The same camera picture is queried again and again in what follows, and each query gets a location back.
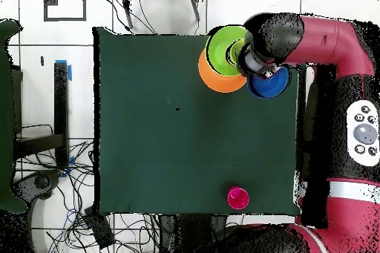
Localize large orange bowl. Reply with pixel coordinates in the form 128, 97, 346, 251
197, 49, 249, 93

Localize green bowl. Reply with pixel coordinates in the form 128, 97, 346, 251
205, 24, 249, 77

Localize blue bowl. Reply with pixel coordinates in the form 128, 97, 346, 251
246, 65, 292, 99

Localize dark green tablecloth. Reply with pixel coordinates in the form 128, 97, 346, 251
92, 26, 302, 217

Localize pink cup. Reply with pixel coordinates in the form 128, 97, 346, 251
227, 186, 250, 210

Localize blue tape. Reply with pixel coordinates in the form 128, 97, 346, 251
54, 59, 73, 82

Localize black stand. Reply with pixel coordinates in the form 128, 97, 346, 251
13, 61, 70, 171

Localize black power box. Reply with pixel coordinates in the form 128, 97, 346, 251
83, 206, 116, 249

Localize dark grey chair base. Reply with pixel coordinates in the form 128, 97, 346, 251
13, 169, 62, 203

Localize green cloth covered table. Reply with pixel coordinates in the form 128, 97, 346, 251
0, 19, 28, 214

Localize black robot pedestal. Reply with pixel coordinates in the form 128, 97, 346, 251
158, 214, 229, 253

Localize black post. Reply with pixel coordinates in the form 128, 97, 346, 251
297, 65, 307, 171

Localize tangled floor cables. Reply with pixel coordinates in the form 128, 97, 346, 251
14, 123, 161, 253

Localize black cable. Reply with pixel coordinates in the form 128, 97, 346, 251
100, 0, 158, 36

